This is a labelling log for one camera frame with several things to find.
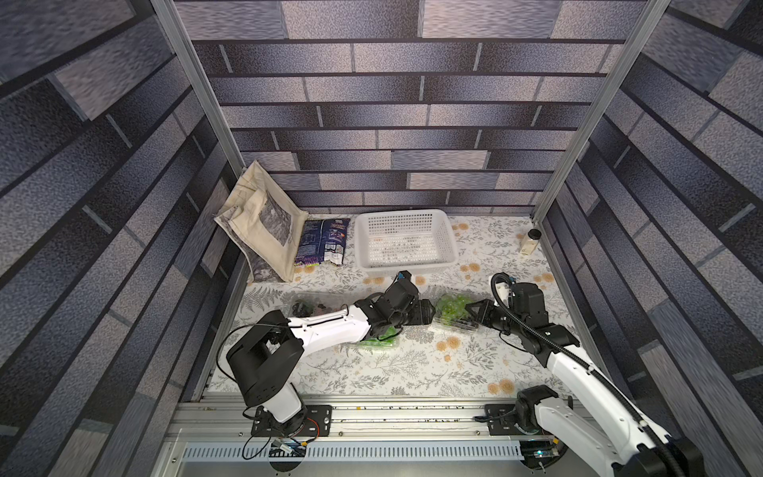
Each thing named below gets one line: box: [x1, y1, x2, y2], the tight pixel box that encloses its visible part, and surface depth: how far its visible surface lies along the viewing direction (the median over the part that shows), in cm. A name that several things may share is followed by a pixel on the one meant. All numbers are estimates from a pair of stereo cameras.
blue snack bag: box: [294, 217, 351, 268], surface depth 109 cm
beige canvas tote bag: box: [213, 159, 307, 283], surface depth 98 cm
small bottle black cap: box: [520, 228, 542, 257], surface depth 106 cm
